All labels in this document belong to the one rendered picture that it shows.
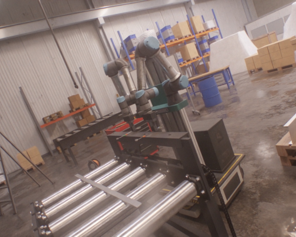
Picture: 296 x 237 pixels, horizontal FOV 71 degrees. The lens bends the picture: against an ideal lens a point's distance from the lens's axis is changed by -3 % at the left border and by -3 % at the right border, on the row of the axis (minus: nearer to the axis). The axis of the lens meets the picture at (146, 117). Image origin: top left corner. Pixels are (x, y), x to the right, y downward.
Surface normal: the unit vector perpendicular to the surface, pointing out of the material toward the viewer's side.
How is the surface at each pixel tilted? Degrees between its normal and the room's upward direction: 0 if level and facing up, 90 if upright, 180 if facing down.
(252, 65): 90
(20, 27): 90
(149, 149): 90
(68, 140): 90
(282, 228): 0
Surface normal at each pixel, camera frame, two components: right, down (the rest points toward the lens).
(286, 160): -0.77, 0.40
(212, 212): 0.51, -0.06
